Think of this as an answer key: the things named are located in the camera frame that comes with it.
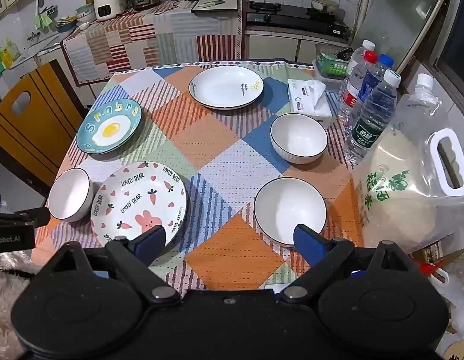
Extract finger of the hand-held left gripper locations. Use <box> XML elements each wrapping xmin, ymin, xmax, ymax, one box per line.
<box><xmin>0</xmin><ymin>206</ymin><xmax>52</xmax><ymax>230</ymax></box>

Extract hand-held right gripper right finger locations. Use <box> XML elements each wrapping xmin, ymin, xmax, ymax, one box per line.
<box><xmin>279</xmin><ymin>224</ymin><xmax>424</xmax><ymax>304</ymax></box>

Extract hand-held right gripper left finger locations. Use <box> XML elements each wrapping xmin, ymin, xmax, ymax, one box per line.
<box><xmin>41</xmin><ymin>225</ymin><xmax>182</xmax><ymax>305</ymax></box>

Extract white bowl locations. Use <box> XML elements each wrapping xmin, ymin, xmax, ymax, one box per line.
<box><xmin>48</xmin><ymin>167</ymin><xmax>95</xmax><ymax>223</ymax></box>
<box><xmin>253</xmin><ymin>177</ymin><xmax>327</xmax><ymax>248</ymax></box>
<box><xmin>270</xmin><ymin>113</ymin><xmax>329</xmax><ymax>164</ymax></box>

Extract white plate with bunny print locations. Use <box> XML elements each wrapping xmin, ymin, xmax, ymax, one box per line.
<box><xmin>90</xmin><ymin>161</ymin><xmax>188</xmax><ymax>249</ymax></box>

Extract blue plate with egg print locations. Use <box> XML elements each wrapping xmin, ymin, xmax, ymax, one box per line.
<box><xmin>76</xmin><ymin>98</ymin><xmax>143</xmax><ymax>155</ymax></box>

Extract white plate with sun print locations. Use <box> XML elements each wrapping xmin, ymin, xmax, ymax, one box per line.
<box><xmin>189</xmin><ymin>65</ymin><xmax>265</xmax><ymax>110</ymax></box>

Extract stack of light bowls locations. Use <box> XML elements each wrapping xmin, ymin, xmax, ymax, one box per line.
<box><xmin>75</xmin><ymin>3</ymin><xmax>97</xmax><ymax>24</ymax></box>

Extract white fluffy cloth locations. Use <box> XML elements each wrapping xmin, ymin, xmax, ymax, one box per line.
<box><xmin>0</xmin><ymin>253</ymin><xmax>41</xmax><ymax>360</ymax></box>

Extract yellow wooden chair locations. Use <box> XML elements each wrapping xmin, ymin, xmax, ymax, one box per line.
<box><xmin>0</xmin><ymin>60</ymin><xmax>89</xmax><ymax>196</ymax></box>

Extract checked colourful tablecloth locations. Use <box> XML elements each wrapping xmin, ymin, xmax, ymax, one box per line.
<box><xmin>31</xmin><ymin>59</ymin><xmax>367</xmax><ymax>298</ymax></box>

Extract clear bag of rice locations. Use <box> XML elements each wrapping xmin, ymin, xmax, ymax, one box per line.
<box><xmin>351</xmin><ymin>73</ymin><xmax>464</xmax><ymax>251</ymax></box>

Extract green label water bottle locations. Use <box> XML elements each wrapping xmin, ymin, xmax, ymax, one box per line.
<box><xmin>344</xmin><ymin>69</ymin><xmax>400</xmax><ymax>164</ymax></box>

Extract white tissue pack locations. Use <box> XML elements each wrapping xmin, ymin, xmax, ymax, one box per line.
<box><xmin>287</xmin><ymin>79</ymin><xmax>332</xmax><ymax>118</ymax></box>

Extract red label water bottle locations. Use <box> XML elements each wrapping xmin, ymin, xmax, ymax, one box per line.
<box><xmin>340</xmin><ymin>50</ymin><xmax>379</xmax><ymax>119</ymax></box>

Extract blue label water bottle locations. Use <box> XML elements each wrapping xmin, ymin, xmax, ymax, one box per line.
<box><xmin>357</xmin><ymin>54</ymin><xmax>394</xmax><ymax>103</ymax></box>

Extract green basket in clear tub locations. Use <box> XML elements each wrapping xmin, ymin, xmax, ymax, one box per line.
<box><xmin>314</xmin><ymin>43</ymin><xmax>355</xmax><ymax>83</ymax></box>

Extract clear water bottle white cap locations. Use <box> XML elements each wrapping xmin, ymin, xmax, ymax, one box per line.
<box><xmin>339</xmin><ymin>39</ymin><xmax>377</xmax><ymax>94</ymax></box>

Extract blue dish with utensils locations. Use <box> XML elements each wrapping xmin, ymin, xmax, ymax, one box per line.
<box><xmin>55</xmin><ymin>16</ymin><xmax>78</xmax><ymax>33</ymax></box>

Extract green hanging cloth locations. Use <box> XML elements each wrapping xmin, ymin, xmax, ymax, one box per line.
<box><xmin>34</xmin><ymin>5</ymin><xmax>59</xmax><ymax>32</ymax></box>

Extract striped patchwork cloth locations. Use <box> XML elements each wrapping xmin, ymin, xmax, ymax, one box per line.
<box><xmin>61</xmin><ymin>0</ymin><xmax>243</xmax><ymax>88</ymax></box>

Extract white kitchen cabinet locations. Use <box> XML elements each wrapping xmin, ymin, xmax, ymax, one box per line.
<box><xmin>244</xmin><ymin>29</ymin><xmax>349</xmax><ymax>64</ymax></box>

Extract white toaster appliance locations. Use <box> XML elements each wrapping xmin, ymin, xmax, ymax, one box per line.
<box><xmin>94</xmin><ymin>0</ymin><xmax>125</xmax><ymax>21</ymax></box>

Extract black gas stove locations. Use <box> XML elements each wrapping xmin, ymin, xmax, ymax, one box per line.
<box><xmin>246</xmin><ymin>2</ymin><xmax>349</xmax><ymax>35</ymax></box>

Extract white cooking pot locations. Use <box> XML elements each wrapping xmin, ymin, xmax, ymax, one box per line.
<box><xmin>311</xmin><ymin>0</ymin><xmax>342</xmax><ymax>14</ymax></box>

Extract white cutting board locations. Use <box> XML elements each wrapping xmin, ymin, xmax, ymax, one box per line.
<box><xmin>191</xmin><ymin>0</ymin><xmax>239</xmax><ymax>13</ymax></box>

